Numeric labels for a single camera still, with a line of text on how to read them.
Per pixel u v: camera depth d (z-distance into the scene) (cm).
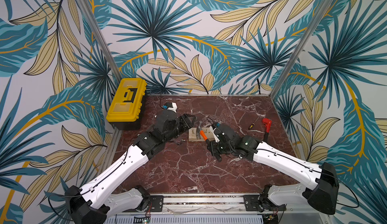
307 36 84
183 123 60
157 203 73
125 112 88
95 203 37
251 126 101
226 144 56
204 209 73
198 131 84
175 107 65
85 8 73
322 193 38
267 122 103
